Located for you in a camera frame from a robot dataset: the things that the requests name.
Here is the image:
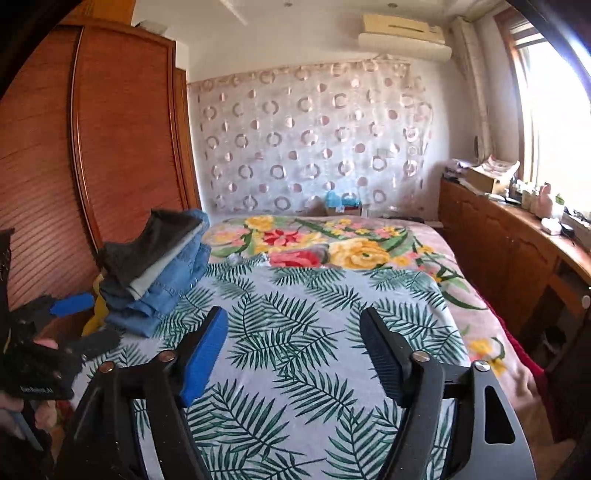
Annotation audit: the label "circle pattern curtain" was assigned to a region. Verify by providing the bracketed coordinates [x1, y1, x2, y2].
[188, 58, 434, 217]

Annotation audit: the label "person's left hand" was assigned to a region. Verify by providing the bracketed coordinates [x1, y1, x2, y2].
[0, 338, 60, 432]

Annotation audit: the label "wooden sideboard cabinet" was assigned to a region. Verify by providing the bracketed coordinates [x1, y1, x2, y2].
[439, 179, 590, 441]

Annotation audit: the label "wooden sliding wardrobe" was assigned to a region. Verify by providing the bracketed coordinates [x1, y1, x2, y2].
[1, 1, 200, 309]

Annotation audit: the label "beige side curtain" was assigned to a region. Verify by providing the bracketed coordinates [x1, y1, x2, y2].
[451, 16, 494, 163]

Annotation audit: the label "folded grey pants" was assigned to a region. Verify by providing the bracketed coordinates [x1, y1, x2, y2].
[126, 222, 204, 300]

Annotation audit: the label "window with wooden frame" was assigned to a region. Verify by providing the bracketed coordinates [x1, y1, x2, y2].
[495, 7, 590, 216]

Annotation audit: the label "black pants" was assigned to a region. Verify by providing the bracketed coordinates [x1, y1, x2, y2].
[100, 209, 205, 288]

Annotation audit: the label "floral blanket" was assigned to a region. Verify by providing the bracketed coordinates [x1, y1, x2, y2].
[205, 215, 543, 411]

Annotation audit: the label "cardboard box on cabinet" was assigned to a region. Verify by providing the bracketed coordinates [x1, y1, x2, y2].
[464, 168, 510, 195]

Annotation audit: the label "pink bottle on cabinet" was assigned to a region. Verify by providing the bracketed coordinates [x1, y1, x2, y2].
[535, 183, 553, 219]

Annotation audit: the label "yellow plush toy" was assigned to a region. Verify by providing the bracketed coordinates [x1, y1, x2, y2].
[82, 274, 109, 337]

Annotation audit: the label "white air conditioner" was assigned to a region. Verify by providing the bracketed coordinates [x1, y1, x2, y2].
[358, 14, 452, 63]

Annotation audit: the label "palm leaf bed sheet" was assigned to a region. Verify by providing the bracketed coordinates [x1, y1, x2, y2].
[73, 255, 472, 480]

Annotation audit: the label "blue toy on box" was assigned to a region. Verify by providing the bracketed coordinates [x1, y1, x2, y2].
[325, 190, 363, 216]

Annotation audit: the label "folded blue jeans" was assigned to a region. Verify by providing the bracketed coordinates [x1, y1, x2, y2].
[100, 210, 211, 337]

